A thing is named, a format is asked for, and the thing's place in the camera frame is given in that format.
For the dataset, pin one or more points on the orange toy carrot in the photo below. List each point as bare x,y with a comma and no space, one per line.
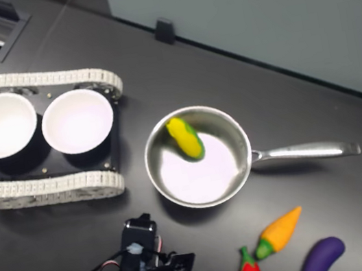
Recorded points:
282,230

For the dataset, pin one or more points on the pale grey putty lump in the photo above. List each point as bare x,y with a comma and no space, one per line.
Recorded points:
134,248

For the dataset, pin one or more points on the yellow green toy corn cob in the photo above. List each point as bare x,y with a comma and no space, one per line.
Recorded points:
187,139

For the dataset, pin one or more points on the tracked vehicle with white tracks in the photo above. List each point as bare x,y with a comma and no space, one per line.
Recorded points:
37,191

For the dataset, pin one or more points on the white bowl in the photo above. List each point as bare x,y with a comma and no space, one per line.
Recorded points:
78,121
0,127

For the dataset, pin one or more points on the purple toy aubergine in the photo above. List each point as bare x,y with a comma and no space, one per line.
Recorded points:
321,256

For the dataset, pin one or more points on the black partition clamp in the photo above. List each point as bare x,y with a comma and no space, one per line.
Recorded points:
164,30

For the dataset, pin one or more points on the frosted glass partition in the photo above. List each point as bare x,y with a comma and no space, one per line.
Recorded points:
250,9

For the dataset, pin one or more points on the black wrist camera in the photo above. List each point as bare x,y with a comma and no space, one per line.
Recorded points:
181,264

